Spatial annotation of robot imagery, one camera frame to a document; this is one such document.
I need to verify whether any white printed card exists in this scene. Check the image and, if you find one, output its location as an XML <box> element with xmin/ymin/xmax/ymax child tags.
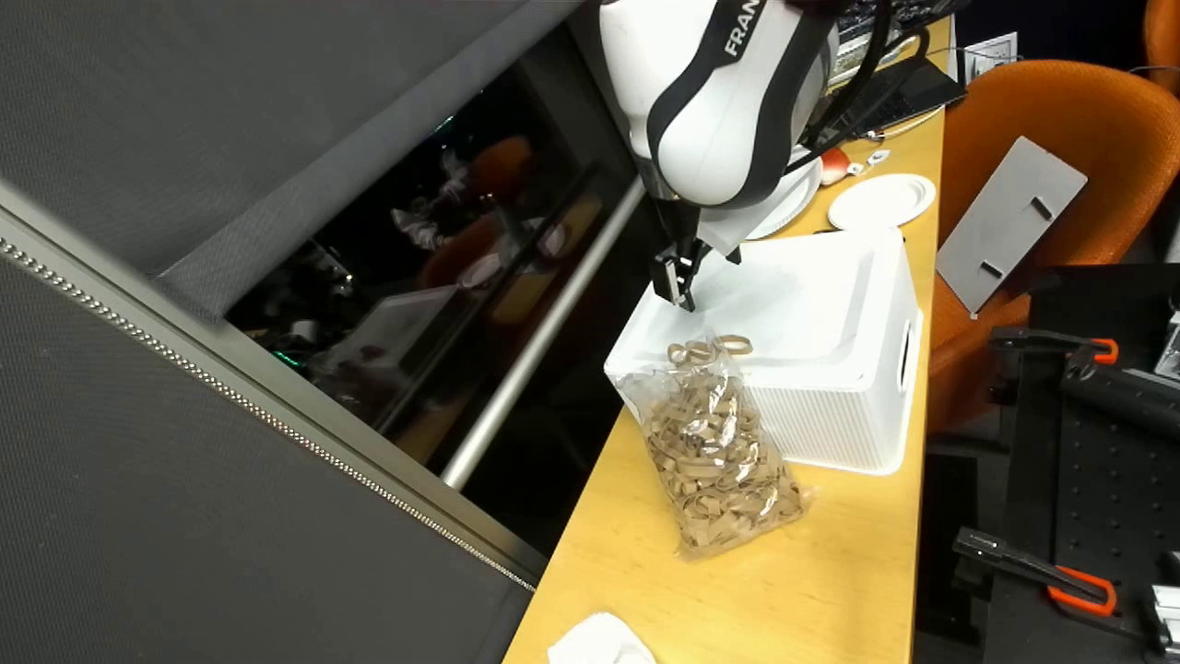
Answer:
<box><xmin>959</xmin><ymin>28</ymin><xmax>1025</xmax><ymax>89</ymax></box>

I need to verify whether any white plastic storage box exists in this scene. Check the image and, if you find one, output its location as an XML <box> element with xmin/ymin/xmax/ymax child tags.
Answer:
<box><xmin>603</xmin><ymin>226</ymin><xmax>927</xmax><ymax>474</ymax></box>

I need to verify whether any clear bag of rubber bands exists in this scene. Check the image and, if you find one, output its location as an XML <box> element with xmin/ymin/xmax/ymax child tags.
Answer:
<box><xmin>620</xmin><ymin>355</ymin><xmax>816</xmax><ymax>559</ymax></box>

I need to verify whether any black laptop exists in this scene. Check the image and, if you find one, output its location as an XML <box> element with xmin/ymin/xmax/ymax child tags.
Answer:
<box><xmin>845</xmin><ymin>52</ymin><xmax>971</xmax><ymax>126</ymax></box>

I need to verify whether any black clamp orange handle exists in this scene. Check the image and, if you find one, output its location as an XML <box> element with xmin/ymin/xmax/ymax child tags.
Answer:
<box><xmin>952</xmin><ymin>523</ymin><xmax>1124</xmax><ymax>623</ymax></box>
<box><xmin>991</xmin><ymin>327</ymin><xmax>1124</xmax><ymax>376</ymax></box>

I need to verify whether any white crumpled cloth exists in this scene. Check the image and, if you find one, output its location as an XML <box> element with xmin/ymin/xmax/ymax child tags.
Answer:
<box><xmin>546</xmin><ymin>609</ymin><xmax>659</xmax><ymax>664</ymax></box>

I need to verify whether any silver metal handrail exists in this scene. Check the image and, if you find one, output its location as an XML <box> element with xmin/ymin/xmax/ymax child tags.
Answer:
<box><xmin>440</xmin><ymin>175</ymin><xmax>650</xmax><ymax>495</ymax></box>

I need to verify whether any black perforated board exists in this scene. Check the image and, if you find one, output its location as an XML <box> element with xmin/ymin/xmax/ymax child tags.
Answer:
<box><xmin>980</xmin><ymin>261</ymin><xmax>1180</xmax><ymax>664</ymax></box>

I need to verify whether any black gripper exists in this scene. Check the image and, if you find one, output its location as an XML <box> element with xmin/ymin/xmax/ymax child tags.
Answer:
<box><xmin>638</xmin><ymin>190</ymin><xmax>719</xmax><ymax>313</ymax></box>

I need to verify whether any grey metal plate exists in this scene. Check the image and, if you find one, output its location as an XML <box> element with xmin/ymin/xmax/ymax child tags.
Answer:
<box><xmin>932</xmin><ymin>132</ymin><xmax>1092</xmax><ymax>320</ymax></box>

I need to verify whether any narrow grey window post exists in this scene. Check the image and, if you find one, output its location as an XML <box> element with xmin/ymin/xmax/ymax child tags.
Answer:
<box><xmin>0</xmin><ymin>175</ymin><xmax>548</xmax><ymax>590</ymax></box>

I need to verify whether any orange chair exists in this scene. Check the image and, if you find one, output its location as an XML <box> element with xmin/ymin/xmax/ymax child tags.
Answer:
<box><xmin>1140</xmin><ymin>0</ymin><xmax>1180</xmax><ymax>97</ymax></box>
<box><xmin>927</xmin><ymin>56</ymin><xmax>1180</xmax><ymax>435</ymax></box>

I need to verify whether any black keyboard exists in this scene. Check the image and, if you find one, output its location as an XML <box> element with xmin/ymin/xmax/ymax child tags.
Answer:
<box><xmin>834</xmin><ymin>0</ymin><xmax>971</xmax><ymax>34</ymax></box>

